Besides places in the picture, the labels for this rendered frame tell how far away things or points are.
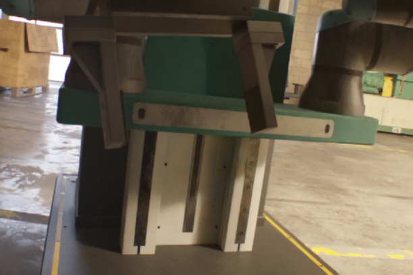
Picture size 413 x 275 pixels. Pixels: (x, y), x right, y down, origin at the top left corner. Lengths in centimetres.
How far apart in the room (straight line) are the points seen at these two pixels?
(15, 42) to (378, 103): 594
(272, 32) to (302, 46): 882
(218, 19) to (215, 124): 38
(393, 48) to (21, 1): 71
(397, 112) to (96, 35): 733
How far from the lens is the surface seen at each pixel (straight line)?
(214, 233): 107
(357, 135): 88
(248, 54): 37
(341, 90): 86
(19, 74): 614
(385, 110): 743
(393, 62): 91
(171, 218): 102
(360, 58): 89
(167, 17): 34
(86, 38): 31
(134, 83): 69
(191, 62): 86
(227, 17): 36
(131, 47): 70
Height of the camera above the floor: 79
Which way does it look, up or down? 6 degrees down
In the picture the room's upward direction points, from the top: 7 degrees clockwise
